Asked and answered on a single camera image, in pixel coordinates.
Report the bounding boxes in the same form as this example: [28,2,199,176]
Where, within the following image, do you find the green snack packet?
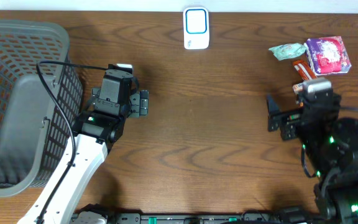
[269,43,306,60]

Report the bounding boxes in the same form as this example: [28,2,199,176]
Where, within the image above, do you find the long orange red snack bag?
[292,60,316,80]

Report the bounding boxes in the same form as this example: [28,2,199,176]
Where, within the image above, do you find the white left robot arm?
[19,63,149,223]

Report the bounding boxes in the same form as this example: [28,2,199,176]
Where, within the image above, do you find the small orange snack packet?
[292,83,303,95]

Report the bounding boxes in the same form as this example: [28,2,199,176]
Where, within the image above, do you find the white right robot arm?
[266,91,358,223]

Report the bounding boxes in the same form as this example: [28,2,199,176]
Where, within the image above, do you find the red purple tissue pack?
[304,36,352,76]

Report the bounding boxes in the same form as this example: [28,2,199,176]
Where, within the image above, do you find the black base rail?
[69,204,338,224]

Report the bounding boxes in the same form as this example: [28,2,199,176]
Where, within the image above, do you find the white barcode scanner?
[183,7,210,50]

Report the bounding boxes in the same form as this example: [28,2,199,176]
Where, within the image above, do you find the grey plastic basket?
[0,20,83,197]

